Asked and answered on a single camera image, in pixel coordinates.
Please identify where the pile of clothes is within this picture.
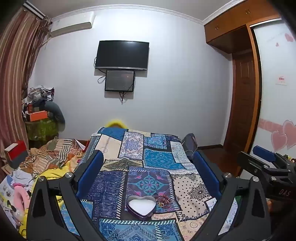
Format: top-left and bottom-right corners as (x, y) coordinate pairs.
(21, 86), (55, 110)

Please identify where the wooden wardrobe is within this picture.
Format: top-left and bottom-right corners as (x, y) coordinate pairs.
(203, 0), (288, 153)

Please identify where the red cord bracelet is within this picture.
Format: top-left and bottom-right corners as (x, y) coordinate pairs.
(154, 193), (173, 208)

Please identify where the purple heart-shaped tin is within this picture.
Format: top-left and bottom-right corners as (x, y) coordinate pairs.
(126, 195), (156, 221)

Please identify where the black wall television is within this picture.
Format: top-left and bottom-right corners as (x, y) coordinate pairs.
(95, 40), (150, 71)

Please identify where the yellow plush item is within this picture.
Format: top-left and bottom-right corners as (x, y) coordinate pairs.
(106, 119), (129, 129)

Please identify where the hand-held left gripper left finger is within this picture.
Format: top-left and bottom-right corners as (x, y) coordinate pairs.
(26, 150), (104, 241)

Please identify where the cartoon printed cloth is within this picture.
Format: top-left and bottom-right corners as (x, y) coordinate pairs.
(0, 169), (36, 232)

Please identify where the curtain rail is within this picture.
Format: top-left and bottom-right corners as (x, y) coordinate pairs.
(23, 0), (47, 19)

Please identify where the small black wall monitor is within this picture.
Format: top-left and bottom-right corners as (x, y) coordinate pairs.
(104, 70), (135, 92)

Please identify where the yellow cloth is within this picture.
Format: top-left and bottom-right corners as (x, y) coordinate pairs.
(18, 160), (77, 239)

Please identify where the white sliding door with hearts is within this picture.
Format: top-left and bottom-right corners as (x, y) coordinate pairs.
(251, 21), (296, 159)

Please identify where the pink plush item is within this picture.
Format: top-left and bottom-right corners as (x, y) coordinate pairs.
(13, 183), (32, 215)

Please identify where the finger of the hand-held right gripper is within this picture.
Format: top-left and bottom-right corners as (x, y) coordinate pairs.
(236, 151), (278, 179)
(253, 146), (289, 168)

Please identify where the green patterned cloth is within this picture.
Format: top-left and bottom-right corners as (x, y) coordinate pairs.
(25, 118), (60, 141)

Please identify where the orange box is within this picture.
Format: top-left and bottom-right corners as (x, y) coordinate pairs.
(29, 110), (49, 121)

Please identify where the red and white box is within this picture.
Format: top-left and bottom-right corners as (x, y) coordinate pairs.
(4, 140), (28, 163)

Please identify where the white air conditioner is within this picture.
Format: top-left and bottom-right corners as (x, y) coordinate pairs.
(50, 11), (96, 37)

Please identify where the striped orange blanket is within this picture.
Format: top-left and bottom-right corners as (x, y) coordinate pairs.
(20, 137), (90, 177)

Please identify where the dark blue bag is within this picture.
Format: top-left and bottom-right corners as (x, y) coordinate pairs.
(181, 133), (199, 161)

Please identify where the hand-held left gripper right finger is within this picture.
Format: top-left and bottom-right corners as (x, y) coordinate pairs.
(193, 150), (271, 241)

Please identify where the wooden room door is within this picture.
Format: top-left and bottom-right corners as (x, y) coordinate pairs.
(223, 50), (258, 151)

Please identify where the striped brown curtain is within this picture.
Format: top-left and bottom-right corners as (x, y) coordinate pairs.
(0, 7), (52, 168)

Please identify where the patchwork printed blanket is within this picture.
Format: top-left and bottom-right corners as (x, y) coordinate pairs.
(59, 126), (243, 241)

